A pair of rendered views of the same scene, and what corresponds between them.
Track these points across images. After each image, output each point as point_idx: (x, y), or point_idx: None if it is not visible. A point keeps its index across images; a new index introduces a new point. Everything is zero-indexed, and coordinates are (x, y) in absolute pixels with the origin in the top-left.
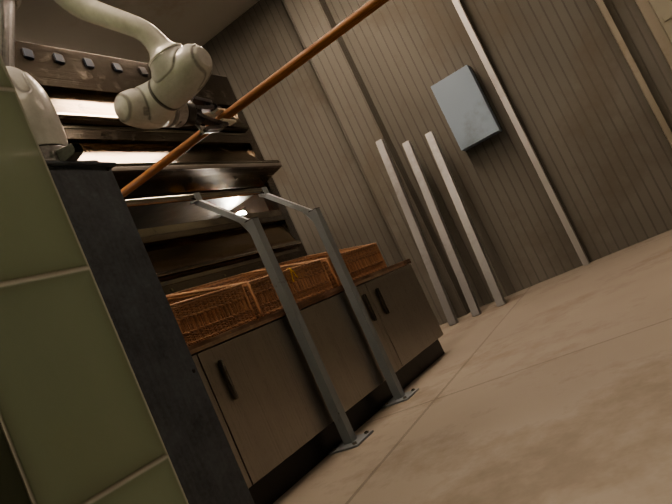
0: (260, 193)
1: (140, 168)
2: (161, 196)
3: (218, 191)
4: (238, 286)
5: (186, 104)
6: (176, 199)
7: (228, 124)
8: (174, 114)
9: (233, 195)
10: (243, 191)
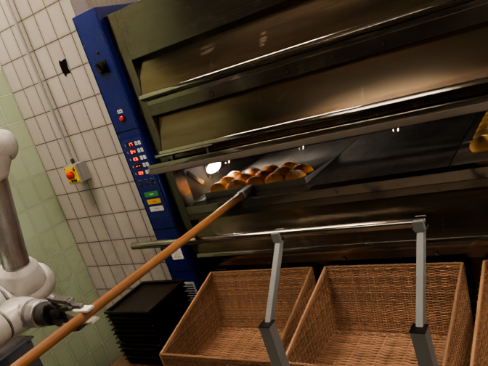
0: (409, 227)
1: (284, 147)
2: (231, 236)
3: (316, 227)
4: (266, 363)
5: (31, 321)
6: (247, 240)
7: (86, 324)
8: (27, 327)
9: (343, 232)
10: (363, 228)
